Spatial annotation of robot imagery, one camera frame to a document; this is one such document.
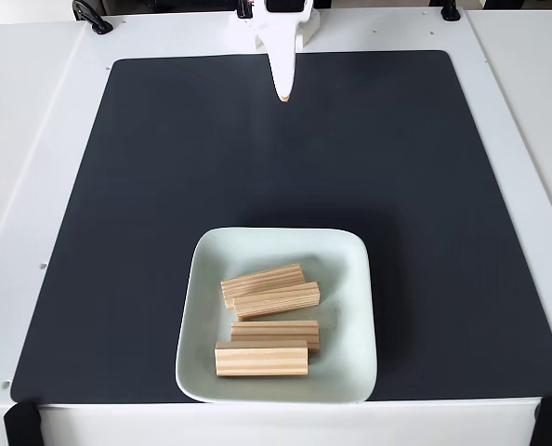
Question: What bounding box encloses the black table mat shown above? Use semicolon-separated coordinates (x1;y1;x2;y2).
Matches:
9;49;552;404

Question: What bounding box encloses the grooved wooden block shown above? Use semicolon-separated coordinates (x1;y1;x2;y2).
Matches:
232;282;322;321
220;263;306;310
230;319;322;352

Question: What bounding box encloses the pale green square plate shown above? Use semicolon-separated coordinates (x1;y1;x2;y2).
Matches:
174;226;379;404

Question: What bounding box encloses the smooth wooden block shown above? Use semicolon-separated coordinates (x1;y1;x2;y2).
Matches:
214;340;310;378

